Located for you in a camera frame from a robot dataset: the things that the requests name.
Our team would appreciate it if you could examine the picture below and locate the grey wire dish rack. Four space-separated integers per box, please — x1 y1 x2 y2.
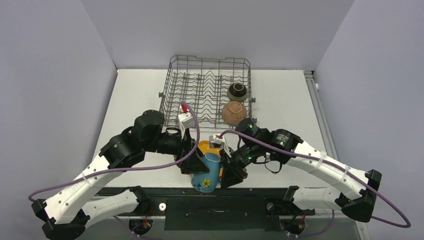
159 54 256 129

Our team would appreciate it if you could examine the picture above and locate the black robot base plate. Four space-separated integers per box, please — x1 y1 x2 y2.
96 187 349 233

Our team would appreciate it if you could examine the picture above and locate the dark patterned cream bowl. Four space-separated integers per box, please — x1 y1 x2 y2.
227 82 248 102

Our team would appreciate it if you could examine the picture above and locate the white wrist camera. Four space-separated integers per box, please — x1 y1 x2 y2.
177 112 196 132
208 133 231 156

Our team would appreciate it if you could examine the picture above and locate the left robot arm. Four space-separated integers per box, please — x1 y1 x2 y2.
31 104 202 240

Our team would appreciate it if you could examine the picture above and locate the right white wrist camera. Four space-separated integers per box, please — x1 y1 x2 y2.
208 133 231 156

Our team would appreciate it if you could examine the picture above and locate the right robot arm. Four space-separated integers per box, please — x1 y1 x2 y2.
209 118 382 223

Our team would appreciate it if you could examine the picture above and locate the aluminium rail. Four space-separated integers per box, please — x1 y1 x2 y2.
303 70 335 153

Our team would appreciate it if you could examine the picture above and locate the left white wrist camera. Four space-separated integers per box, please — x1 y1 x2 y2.
177 112 196 132

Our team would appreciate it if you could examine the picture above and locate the yellow polka dot plate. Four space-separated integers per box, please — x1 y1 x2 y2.
195 140 223 157

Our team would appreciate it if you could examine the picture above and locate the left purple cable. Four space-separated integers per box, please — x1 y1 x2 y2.
27 101 201 240

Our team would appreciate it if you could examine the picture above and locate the brown speckled cream bowl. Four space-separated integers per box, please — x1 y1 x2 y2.
221 101 248 125

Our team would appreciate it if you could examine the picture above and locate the blue mug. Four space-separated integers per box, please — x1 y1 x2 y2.
191 152 221 193

